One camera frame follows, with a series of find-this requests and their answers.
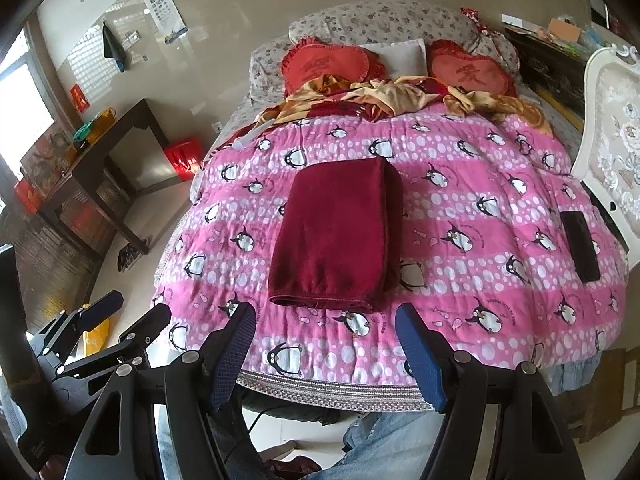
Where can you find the wall poster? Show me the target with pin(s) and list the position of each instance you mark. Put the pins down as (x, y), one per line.
(162, 10)

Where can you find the black phone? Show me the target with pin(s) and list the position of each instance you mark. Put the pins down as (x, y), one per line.
(580, 245)

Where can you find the red box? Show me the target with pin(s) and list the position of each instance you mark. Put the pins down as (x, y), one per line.
(27, 197)

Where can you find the grey woven bed mat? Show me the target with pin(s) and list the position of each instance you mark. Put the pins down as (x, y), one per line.
(325, 392)

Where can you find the red gift bag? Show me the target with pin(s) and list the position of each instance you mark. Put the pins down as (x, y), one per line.
(182, 160)

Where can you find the dark slatted wooden cabinet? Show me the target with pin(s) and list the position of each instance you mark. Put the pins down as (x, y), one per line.
(60, 240)

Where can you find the yellow paper bag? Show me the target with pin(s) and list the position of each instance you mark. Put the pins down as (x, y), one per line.
(102, 120)

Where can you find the white wall socket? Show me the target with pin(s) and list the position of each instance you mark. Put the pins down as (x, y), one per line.
(218, 127)

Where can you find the dark wooden desk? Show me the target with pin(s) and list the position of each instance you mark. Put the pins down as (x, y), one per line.
(100, 155)

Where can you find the grey floral pillow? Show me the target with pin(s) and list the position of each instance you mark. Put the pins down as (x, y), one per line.
(375, 17)

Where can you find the brown wooden board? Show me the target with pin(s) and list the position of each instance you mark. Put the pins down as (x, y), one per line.
(605, 395)

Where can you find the dark carved cabinet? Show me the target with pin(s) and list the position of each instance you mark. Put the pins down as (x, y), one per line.
(545, 72)

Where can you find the brown shoe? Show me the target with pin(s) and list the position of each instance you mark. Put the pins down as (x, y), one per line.
(290, 466)

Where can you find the yellow round object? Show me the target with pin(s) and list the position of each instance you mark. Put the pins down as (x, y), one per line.
(97, 342)

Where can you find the window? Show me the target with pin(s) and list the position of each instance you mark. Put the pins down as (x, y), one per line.
(25, 95)

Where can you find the printed cardboard box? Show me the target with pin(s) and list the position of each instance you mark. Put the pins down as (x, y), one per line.
(47, 152)

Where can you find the gold and red satin quilt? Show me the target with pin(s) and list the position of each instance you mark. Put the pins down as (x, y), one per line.
(400, 92)

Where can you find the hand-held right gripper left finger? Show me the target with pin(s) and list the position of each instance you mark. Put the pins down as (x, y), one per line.
(227, 360)

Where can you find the small white pillow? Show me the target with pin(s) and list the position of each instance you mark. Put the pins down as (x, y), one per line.
(400, 57)

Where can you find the red patterned cloth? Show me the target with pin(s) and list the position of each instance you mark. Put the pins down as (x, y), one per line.
(472, 15)

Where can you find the dark red knit garment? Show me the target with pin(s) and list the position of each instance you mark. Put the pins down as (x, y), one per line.
(330, 235)

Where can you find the pair of dark slippers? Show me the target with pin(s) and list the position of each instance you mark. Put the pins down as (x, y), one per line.
(130, 255)

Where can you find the person's leg in jeans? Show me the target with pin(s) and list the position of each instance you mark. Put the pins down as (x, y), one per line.
(385, 440)

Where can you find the green plastic bag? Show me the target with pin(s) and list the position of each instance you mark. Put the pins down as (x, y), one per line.
(85, 132)

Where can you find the white ornate chair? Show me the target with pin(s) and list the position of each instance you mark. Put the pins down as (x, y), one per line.
(615, 125)

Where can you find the red heart cushion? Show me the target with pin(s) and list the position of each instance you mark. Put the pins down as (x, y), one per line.
(465, 70)
(325, 65)

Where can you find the blue denim cloth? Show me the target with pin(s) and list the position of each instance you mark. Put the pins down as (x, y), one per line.
(570, 375)

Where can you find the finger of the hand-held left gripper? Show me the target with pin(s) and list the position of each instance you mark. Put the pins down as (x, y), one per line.
(102, 310)
(150, 324)

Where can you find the pink penguin print blanket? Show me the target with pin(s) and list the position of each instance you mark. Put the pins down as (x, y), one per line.
(450, 185)

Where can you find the grey floral bed sheet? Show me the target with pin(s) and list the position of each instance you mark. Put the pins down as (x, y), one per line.
(265, 70)

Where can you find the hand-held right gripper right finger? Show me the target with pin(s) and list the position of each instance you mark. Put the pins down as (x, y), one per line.
(425, 360)

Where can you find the red paper wall sign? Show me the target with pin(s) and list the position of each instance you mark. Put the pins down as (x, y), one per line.
(79, 97)

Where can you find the orange box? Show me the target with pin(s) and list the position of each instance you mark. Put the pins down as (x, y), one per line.
(564, 30)

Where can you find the dark hanging cloth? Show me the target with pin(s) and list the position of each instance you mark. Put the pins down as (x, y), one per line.
(111, 42)

